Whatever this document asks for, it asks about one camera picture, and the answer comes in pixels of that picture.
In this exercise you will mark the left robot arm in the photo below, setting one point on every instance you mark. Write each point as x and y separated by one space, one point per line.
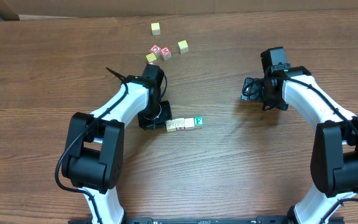
92 161

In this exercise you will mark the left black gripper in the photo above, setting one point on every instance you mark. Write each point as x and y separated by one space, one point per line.
155 120

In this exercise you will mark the yellow block right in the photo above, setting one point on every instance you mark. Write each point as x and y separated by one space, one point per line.
183 46

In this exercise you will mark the red C letter block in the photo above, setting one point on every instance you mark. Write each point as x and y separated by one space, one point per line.
156 50

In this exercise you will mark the yellow block far top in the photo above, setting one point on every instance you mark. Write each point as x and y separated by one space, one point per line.
155 28

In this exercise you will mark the cream block red X side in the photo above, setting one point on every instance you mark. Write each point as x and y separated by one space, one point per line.
180 124

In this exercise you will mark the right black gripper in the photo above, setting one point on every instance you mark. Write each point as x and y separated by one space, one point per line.
250 90

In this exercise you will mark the cream picture block yellow side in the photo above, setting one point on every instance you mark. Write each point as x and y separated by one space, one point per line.
171 125

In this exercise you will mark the yellow block left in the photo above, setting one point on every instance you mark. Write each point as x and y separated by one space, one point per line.
151 58

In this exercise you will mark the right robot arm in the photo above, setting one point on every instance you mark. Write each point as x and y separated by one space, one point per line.
334 160

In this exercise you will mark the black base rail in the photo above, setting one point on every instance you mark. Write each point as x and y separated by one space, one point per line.
207 221

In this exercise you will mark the green F letter block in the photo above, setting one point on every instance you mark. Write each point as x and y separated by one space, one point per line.
199 122

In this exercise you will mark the red M letter block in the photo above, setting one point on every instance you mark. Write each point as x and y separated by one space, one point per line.
166 53

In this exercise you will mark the plain cream block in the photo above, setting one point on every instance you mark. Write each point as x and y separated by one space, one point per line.
189 123

